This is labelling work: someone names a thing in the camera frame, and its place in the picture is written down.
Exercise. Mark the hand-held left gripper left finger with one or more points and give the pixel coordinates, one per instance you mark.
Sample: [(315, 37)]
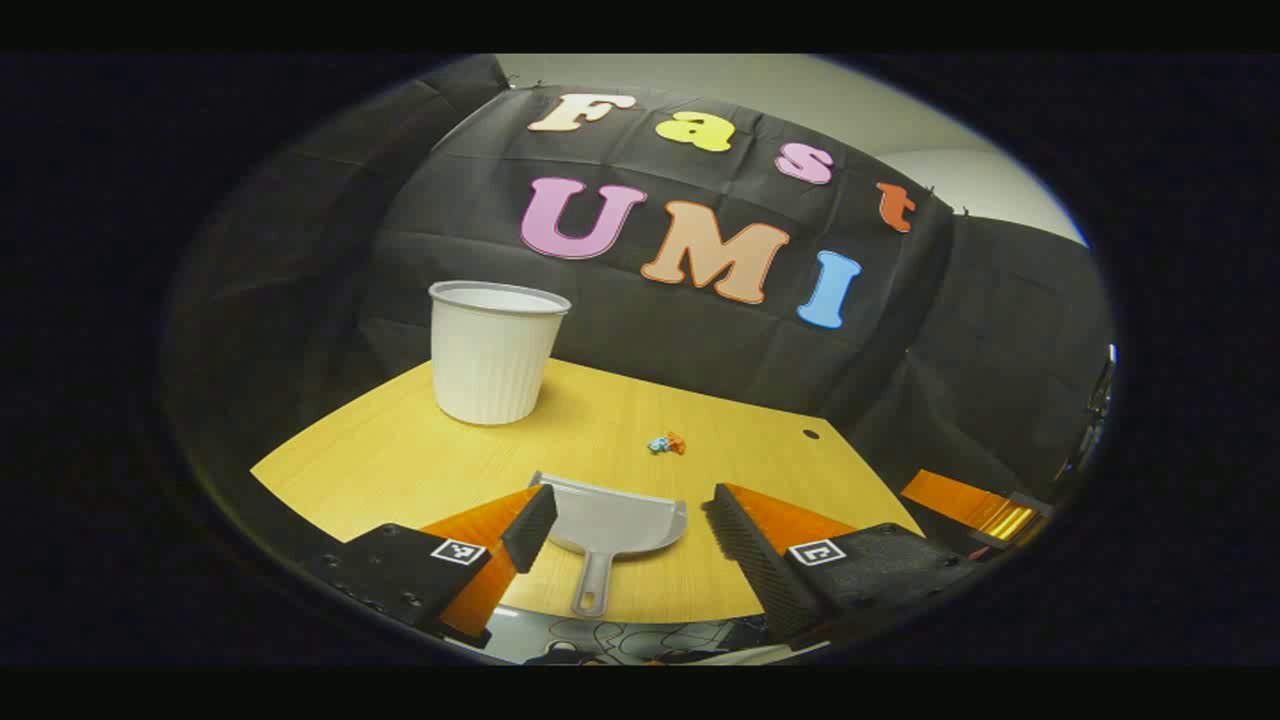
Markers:
[(530, 525)]

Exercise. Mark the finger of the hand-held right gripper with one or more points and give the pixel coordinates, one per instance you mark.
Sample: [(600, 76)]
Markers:
[(950, 495)]

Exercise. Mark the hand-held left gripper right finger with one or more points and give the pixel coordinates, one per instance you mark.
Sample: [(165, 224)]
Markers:
[(755, 560)]

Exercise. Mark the grey plastic dustpan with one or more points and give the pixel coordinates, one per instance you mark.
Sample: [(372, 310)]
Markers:
[(620, 520)]

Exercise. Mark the orange paper scrap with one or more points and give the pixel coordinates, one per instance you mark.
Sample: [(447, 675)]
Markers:
[(677, 443)]

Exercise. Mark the white ribbed garbage bin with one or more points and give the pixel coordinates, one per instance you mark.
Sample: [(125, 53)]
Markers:
[(490, 360)]

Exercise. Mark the wooden desktop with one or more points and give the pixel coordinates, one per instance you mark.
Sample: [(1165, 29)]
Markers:
[(400, 470)]

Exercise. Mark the black backdrop cloth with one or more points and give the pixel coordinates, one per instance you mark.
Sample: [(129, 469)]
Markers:
[(650, 340)]

